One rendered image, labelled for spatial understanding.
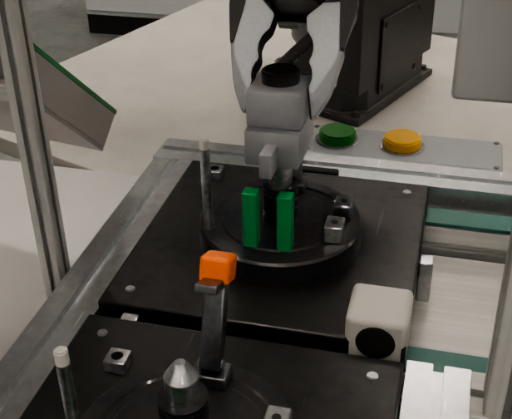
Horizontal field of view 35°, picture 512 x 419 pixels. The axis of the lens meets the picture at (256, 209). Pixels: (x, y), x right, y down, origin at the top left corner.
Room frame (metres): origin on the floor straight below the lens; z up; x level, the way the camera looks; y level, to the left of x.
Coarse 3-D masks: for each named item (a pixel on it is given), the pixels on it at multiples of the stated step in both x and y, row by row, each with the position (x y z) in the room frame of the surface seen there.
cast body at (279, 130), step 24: (264, 72) 0.59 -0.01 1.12; (288, 72) 0.58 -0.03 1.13; (264, 96) 0.57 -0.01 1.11; (288, 96) 0.56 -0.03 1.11; (264, 120) 0.57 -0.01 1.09; (288, 120) 0.56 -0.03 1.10; (312, 120) 0.60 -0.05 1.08; (264, 144) 0.56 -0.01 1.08; (288, 144) 0.56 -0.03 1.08; (264, 168) 0.54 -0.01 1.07; (288, 168) 0.55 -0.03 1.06
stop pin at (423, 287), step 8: (424, 256) 0.56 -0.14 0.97; (432, 256) 0.56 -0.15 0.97; (424, 264) 0.55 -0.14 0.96; (432, 264) 0.55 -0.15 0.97; (424, 272) 0.55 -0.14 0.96; (424, 280) 0.55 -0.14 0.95; (416, 288) 0.55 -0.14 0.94; (424, 288) 0.55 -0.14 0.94; (416, 296) 0.55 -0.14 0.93; (424, 296) 0.55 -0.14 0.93
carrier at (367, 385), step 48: (96, 336) 0.46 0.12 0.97; (144, 336) 0.46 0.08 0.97; (192, 336) 0.46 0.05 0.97; (48, 384) 0.41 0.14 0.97; (96, 384) 0.41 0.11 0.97; (144, 384) 0.39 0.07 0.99; (192, 384) 0.34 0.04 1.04; (240, 384) 0.39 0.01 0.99; (288, 384) 0.41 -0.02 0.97; (336, 384) 0.41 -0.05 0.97; (384, 384) 0.41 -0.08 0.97
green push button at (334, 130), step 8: (320, 128) 0.80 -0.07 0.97; (328, 128) 0.80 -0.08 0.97; (336, 128) 0.80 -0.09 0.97; (344, 128) 0.80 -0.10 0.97; (352, 128) 0.80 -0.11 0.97; (320, 136) 0.79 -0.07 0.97; (328, 136) 0.78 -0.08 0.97; (336, 136) 0.78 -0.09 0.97; (344, 136) 0.78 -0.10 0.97; (352, 136) 0.78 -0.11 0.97; (328, 144) 0.78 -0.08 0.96; (336, 144) 0.77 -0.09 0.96; (344, 144) 0.78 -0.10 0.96
